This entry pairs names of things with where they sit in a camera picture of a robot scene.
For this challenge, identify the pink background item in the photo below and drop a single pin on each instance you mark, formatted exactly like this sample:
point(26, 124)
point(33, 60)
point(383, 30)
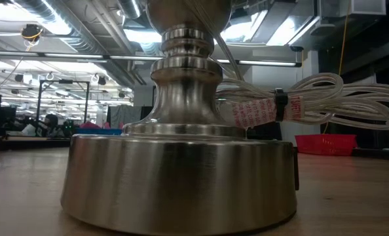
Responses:
point(89, 125)

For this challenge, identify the black metal frame stand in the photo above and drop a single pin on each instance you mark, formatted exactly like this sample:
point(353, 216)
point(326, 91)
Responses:
point(39, 98)

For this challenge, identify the white red-printed safety tag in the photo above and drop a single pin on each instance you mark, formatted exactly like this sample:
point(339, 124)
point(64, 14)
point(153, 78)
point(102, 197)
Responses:
point(255, 113)

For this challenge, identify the grey hanging cloth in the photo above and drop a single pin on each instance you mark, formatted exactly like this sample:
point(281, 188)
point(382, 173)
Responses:
point(125, 116)

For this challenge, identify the background robot with green lights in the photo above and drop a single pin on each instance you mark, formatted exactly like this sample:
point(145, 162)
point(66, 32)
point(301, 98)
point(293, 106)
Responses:
point(68, 128)

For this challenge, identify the person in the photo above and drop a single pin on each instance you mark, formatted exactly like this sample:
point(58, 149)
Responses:
point(51, 124)

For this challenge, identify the wooden background table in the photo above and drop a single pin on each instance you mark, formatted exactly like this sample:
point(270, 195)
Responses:
point(27, 142)

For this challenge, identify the blue bin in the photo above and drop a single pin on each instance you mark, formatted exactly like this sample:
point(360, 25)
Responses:
point(99, 131)

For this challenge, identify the brushed metal lamp base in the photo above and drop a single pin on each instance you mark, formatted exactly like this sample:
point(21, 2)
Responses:
point(181, 183)

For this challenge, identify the black ceiling camera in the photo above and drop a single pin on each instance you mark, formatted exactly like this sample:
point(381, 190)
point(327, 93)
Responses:
point(31, 32)

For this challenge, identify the black ceiling spotlight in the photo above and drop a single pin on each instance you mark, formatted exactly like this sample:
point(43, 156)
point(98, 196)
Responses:
point(18, 78)
point(101, 80)

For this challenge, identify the red plastic basket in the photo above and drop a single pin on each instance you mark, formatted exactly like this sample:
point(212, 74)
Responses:
point(325, 145)

